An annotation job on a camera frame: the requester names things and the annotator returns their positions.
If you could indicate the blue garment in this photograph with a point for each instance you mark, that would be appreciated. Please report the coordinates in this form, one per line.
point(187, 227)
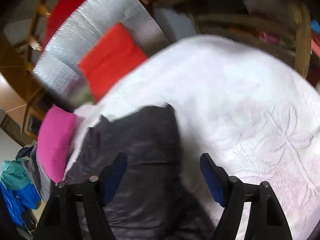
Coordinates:
point(18, 201)

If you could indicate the white embossed bed blanket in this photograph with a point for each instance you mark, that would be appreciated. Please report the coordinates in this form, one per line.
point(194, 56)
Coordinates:
point(255, 116)

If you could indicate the black quilted jacket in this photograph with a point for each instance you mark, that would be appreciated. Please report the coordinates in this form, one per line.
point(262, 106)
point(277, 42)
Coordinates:
point(151, 202)

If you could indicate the teal shirt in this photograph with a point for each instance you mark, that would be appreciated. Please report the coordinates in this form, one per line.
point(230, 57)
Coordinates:
point(14, 176)

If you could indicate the pink pillow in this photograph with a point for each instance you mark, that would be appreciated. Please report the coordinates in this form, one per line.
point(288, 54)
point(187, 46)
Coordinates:
point(53, 142)

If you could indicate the red fabric behind foil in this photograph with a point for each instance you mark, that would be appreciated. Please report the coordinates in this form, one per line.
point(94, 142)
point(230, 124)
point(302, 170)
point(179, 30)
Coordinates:
point(59, 14)

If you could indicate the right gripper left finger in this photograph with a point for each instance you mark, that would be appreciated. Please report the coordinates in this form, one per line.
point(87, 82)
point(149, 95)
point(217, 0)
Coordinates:
point(60, 219)

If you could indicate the red pillow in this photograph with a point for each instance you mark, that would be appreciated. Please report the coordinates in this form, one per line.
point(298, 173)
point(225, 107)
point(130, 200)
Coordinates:
point(114, 56)

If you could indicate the wooden cabinet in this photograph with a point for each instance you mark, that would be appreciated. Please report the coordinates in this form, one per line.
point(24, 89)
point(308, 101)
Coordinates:
point(23, 31)

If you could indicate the wooden shelf unit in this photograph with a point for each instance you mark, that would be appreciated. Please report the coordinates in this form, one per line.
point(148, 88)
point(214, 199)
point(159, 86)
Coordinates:
point(281, 28)

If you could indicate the silver foil insulation sheet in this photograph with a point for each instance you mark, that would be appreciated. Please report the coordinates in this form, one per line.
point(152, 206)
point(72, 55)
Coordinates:
point(57, 68)

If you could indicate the grey garment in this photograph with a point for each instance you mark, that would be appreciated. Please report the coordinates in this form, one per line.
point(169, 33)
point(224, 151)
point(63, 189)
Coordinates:
point(43, 184)

